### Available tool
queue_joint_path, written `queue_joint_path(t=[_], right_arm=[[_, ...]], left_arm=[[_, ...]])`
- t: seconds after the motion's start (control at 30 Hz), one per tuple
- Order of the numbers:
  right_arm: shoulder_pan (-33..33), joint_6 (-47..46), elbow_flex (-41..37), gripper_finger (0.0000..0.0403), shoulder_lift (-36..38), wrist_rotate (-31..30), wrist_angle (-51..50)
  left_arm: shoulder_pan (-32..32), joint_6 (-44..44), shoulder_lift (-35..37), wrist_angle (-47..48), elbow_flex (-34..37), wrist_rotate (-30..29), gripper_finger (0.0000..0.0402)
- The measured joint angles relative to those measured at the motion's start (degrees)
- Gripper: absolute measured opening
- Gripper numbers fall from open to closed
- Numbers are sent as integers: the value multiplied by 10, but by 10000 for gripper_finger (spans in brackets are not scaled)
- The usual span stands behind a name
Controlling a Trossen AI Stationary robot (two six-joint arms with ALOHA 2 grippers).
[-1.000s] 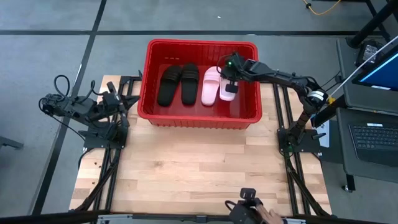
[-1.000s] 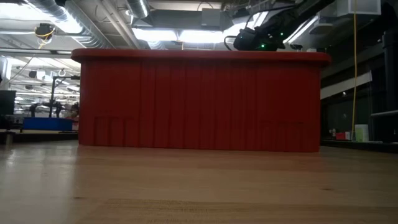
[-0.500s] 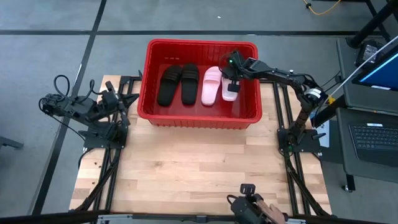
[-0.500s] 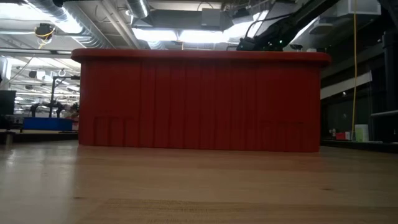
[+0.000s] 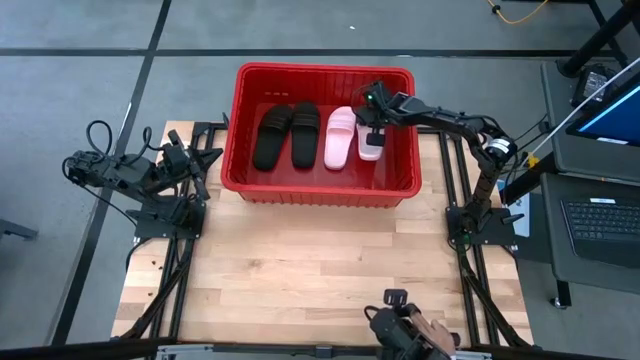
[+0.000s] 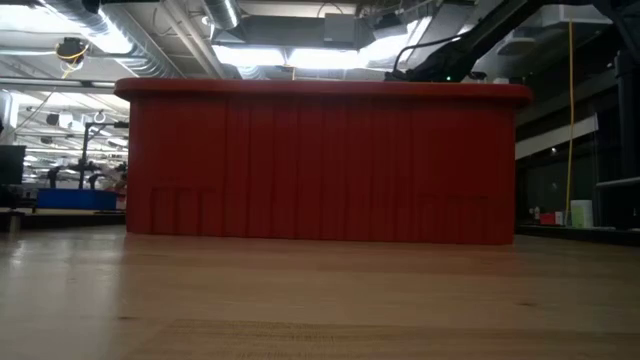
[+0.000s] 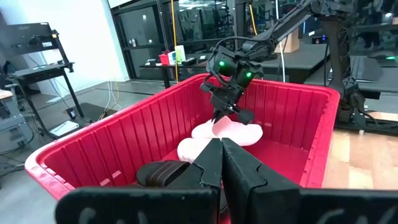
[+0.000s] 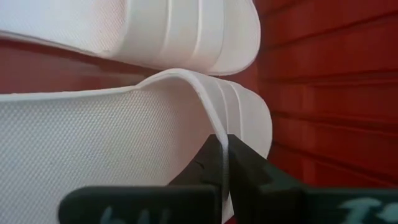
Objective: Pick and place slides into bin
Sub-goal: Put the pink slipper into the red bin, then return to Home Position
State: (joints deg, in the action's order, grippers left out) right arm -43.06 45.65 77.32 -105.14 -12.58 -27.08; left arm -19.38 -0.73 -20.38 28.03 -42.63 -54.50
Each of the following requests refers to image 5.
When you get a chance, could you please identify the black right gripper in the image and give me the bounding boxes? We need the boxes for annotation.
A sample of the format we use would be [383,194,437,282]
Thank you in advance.
[351,79,401,148]

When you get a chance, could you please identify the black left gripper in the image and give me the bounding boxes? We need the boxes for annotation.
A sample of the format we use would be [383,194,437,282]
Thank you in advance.
[160,128,225,201]

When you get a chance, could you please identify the pink rubber slide sandal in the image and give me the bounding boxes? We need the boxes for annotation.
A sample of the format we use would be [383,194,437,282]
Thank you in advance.
[355,122,386,163]
[323,105,357,172]

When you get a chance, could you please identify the black rubber slide sandal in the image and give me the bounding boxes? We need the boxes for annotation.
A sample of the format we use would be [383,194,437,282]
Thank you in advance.
[252,103,295,172]
[290,101,322,170]

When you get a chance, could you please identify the red plastic bin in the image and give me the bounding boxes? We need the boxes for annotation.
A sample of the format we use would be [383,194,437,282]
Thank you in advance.
[220,61,424,209]

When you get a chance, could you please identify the white paper sheet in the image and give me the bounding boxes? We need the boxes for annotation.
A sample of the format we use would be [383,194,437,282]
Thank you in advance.
[497,178,532,239]

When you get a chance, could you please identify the grey furniture foot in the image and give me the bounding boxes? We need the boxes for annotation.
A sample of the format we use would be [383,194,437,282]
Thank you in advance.
[0,218,39,241]

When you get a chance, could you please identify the thin white rod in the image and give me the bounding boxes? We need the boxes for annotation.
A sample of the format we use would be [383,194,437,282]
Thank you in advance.
[518,55,640,170]

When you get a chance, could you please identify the person's hand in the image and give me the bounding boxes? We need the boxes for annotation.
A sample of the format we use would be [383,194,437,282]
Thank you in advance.
[410,310,458,357]

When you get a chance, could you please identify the black power adapter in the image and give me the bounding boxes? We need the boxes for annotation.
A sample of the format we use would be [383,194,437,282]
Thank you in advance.
[571,63,617,107]

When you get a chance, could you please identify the black stand pole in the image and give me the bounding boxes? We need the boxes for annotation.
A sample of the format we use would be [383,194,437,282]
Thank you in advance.
[556,0,640,79]

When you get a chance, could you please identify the monitor with blue screen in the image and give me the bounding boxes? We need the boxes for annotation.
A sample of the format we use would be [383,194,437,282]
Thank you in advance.
[564,72,640,147]

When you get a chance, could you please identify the black laptop keyboard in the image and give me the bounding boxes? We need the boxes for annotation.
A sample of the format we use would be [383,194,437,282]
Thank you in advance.
[559,195,640,270]

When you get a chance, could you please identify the black aluminium frame struts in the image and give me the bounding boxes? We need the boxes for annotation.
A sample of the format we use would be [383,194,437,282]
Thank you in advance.
[117,119,230,346]
[418,125,531,347]

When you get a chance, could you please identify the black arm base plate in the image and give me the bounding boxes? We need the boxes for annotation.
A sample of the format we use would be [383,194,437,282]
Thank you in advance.
[133,197,207,240]
[446,205,517,246]

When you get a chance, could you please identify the black cable bundle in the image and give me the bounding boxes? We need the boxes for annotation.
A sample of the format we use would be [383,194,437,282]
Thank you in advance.
[504,113,551,171]

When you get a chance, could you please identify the yellow cable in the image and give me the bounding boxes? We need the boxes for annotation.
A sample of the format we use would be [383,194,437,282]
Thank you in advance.
[487,0,550,26]

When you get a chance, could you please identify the silver metal bracket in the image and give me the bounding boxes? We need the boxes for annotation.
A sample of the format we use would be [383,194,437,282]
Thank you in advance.
[155,343,215,360]
[452,348,494,360]

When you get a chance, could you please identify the black frame beam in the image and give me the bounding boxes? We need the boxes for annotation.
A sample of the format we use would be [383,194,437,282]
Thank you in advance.
[0,337,640,360]

